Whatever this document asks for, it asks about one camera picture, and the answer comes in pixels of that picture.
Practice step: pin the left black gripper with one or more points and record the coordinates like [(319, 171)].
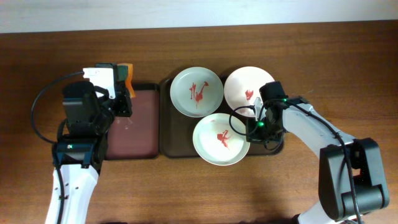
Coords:
[(123, 98)]

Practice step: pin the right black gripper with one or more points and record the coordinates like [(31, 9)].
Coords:
[(252, 135)]

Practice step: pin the orange green scrub sponge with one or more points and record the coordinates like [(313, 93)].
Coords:
[(125, 73)]

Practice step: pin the white plate front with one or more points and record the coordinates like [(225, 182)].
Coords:
[(219, 139)]

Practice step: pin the grey-white plate with sauce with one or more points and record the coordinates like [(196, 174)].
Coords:
[(196, 92)]

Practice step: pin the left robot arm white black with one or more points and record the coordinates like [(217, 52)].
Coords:
[(81, 146)]

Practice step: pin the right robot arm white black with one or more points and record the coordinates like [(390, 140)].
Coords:
[(351, 180)]

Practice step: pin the small reddish brown tray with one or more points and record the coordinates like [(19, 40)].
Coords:
[(137, 136)]

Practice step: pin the white plate small red stain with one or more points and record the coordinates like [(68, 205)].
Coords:
[(242, 86)]

